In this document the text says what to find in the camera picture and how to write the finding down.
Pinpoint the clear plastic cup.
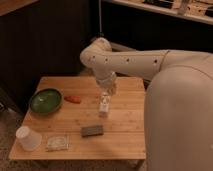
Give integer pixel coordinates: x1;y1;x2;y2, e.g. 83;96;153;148
16;126;42;151

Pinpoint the white spray bottle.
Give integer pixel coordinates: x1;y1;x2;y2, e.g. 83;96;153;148
99;92;110;117

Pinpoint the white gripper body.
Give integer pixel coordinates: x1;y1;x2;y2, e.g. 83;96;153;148
96;72;116;89

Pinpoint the white shelf with clutter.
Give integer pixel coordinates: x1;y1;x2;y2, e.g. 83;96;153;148
105;0;213;25

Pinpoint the wooden table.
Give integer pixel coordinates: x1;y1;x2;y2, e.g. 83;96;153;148
9;77;146;161

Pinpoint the white vertical pole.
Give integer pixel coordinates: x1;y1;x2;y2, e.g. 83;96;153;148
98;0;104;37

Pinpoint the green bowl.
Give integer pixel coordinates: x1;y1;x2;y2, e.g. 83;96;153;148
29;88;62;115

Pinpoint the orange carrot toy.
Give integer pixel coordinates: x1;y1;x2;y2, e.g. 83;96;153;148
64;96;81;104

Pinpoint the clear plastic packet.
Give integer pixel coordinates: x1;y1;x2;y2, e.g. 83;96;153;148
46;135;69;151

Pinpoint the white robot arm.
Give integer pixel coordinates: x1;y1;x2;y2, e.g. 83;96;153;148
80;38;213;171

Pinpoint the grey sponge block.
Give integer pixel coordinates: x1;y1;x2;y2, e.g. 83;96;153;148
81;125;104;137

